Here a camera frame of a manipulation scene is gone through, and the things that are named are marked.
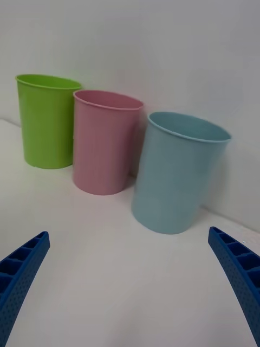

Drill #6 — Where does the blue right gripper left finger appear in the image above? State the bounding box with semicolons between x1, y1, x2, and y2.
0;230;51;347

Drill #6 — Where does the pale blue plastic bin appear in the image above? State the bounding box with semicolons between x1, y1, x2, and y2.
131;111;233;235

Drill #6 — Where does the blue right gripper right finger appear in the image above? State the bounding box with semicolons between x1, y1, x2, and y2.
207;226;260;347

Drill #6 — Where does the green plastic bin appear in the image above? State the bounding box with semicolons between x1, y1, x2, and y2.
15;74;83;170

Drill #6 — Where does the pink plastic bin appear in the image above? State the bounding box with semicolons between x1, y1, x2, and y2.
72;89;144;196

